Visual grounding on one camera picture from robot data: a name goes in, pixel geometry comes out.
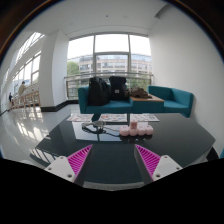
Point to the pink power strip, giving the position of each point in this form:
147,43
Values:
139,130

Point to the black backpack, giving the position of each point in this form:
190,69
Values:
99,93
118,88

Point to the person standing at railing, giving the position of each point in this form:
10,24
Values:
21,89

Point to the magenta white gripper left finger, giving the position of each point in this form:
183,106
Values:
70,167

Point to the left patterned paper mat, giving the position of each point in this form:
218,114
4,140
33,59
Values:
80,117

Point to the patterned paper mat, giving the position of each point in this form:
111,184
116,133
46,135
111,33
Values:
113,117
145,117
80,117

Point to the black backpack right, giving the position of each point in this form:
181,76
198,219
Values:
118,88

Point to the wooden sofa side table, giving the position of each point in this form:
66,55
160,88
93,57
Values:
151,98

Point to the metal window railing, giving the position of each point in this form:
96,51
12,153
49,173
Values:
73,82

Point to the middle patterned paper mat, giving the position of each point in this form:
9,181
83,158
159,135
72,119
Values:
113,117

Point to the brown bag on sofa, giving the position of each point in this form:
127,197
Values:
139,92

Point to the right patterned paper mat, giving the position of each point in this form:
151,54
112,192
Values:
145,117

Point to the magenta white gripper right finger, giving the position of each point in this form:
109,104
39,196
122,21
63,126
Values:
152,166

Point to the teal sofa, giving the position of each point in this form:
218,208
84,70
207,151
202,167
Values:
164,100

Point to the wooden corridor railing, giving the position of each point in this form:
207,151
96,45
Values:
30,99

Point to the black backpack left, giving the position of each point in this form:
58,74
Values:
99,93

